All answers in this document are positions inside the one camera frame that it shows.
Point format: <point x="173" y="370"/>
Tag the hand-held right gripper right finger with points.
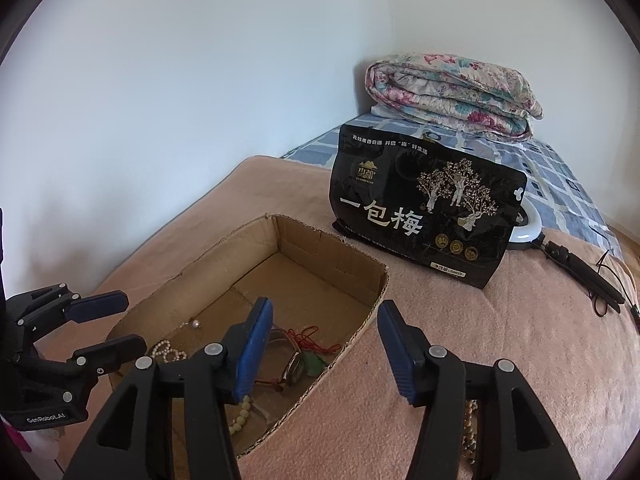
<point x="400" y="350"/>

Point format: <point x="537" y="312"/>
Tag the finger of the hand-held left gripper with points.
<point x="115" y="352"/>
<point x="100" y="306"/>

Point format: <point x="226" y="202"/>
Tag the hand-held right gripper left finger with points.
<point x="252" y="350"/>

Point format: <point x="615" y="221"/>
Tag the small pearl earring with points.
<point x="196" y="325"/>

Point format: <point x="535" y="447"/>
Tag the cardboard box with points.
<point x="320" y="280"/>

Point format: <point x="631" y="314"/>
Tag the tan blanket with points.
<point x="525" y="340"/>

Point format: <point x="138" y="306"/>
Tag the black snack bag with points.
<point x="400" y="220"/>

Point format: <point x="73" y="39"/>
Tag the blue plaid bed sheet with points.
<point x="560" y="180"/>

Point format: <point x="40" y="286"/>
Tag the folded floral quilt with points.
<point x="450" y="95"/>

